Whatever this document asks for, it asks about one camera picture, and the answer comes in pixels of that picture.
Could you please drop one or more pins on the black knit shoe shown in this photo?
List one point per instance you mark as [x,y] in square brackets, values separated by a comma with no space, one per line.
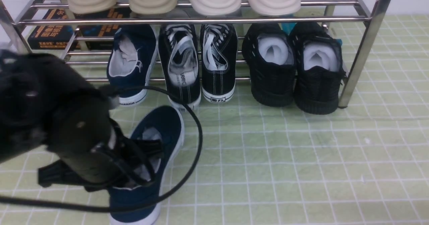
[319,67]
[270,56]

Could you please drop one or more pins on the black white-laced sneaker right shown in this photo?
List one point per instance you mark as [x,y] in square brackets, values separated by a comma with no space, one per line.
[219,49]

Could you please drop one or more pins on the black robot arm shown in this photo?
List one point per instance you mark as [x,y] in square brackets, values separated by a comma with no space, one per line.
[46,102]

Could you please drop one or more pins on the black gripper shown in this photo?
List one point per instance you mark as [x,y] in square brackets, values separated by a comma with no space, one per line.
[83,137]

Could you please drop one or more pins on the stainless steel shoe rack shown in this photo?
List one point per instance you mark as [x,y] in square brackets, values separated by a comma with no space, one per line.
[336,11]

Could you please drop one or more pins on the teal object behind rack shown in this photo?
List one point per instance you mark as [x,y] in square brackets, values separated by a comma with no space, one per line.
[288,27]

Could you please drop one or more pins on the black knit shoe left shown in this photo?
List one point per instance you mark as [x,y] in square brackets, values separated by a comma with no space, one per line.
[270,56]

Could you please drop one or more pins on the black orange-lettered book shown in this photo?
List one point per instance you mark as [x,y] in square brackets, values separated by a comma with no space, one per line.
[56,37]

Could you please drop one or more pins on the black knit shoe right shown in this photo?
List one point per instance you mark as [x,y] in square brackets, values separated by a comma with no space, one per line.
[319,67]

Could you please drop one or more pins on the black white-laced sneaker left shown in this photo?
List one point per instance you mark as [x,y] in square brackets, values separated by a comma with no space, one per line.
[177,47]

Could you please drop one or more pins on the black white-laced sneaker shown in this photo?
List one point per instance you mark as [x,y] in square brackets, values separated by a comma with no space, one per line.
[177,47]
[219,49]

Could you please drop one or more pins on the green checked floor mat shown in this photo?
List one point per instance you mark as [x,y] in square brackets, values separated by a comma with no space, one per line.
[366,164]

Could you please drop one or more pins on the navy canvas sneaker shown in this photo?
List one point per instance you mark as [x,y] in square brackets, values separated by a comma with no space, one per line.
[166,124]
[134,54]

